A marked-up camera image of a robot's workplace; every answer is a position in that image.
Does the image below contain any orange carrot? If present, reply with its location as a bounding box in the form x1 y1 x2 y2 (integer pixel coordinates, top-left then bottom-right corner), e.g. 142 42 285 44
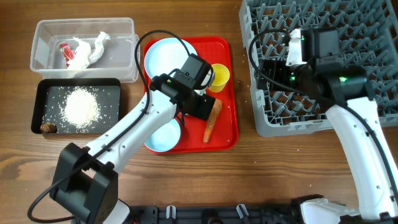
203 99 223 143

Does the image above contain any yellow plastic cup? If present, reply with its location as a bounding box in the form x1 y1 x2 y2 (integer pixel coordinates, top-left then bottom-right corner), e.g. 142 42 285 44
209 63 230 93

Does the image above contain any light blue bowl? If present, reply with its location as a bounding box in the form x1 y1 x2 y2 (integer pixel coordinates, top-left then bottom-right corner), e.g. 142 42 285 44
144 119 181 152

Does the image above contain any large light blue plate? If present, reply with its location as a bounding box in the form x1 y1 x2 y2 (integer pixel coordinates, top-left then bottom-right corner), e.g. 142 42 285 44
144 38 188 79

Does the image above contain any white rice pile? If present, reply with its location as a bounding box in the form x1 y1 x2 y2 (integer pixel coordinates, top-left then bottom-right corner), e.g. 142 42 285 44
43 86 121 134

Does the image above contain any white tissue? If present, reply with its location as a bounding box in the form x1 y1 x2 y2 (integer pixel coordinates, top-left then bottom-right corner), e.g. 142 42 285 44
68 31 111 70

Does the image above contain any brown food scrap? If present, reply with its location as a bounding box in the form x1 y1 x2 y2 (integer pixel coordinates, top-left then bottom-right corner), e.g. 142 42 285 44
40 123 57 134

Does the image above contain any red snack wrapper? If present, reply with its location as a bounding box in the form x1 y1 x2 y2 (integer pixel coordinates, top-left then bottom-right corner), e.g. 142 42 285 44
59 42 75 67

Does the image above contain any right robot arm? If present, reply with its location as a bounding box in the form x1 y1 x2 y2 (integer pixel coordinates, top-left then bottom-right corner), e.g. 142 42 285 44
256 27 397 223

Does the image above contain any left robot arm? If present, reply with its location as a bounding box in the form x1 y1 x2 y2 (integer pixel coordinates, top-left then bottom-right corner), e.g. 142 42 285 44
49 54 215 223

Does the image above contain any grey dishwasher rack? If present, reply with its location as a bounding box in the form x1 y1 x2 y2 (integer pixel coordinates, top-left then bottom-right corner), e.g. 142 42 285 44
239 0 397 137

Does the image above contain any red serving tray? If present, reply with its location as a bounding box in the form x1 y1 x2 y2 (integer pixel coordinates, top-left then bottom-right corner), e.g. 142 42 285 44
142 36 239 155

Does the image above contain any clear plastic bin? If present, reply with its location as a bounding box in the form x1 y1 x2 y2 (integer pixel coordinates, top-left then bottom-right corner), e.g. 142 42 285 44
30 17 139 82

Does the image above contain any black plastic tray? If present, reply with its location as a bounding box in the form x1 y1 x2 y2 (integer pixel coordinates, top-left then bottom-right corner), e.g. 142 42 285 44
31 78 121 134

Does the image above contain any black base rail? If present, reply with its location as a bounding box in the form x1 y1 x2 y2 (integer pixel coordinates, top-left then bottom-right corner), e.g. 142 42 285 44
125 204 304 224

